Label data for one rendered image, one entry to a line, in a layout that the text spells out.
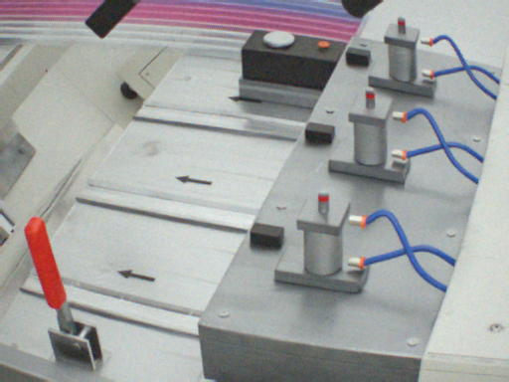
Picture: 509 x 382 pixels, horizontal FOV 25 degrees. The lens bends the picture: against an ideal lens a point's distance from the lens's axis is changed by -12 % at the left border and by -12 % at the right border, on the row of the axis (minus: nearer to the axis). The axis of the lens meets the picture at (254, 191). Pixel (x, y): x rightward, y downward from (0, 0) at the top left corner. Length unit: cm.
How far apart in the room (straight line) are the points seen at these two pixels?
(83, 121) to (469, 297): 178
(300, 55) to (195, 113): 9
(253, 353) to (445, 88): 29
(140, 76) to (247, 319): 175
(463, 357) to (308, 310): 11
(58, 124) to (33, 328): 158
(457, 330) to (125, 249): 28
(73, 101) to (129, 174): 150
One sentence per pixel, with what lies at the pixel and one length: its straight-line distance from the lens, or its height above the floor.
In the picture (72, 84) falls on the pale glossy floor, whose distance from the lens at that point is 244.
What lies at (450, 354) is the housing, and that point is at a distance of 64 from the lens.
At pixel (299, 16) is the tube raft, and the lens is 109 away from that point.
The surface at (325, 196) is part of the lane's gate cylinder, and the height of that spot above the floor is 120.
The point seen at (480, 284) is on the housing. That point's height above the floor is 124.
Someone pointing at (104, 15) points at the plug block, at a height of 107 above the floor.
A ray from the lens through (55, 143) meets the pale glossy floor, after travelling 233.
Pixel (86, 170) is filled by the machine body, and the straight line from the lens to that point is 143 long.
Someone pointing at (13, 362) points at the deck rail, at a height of 100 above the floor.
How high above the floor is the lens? 160
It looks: 38 degrees down
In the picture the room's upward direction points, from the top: 52 degrees clockwise
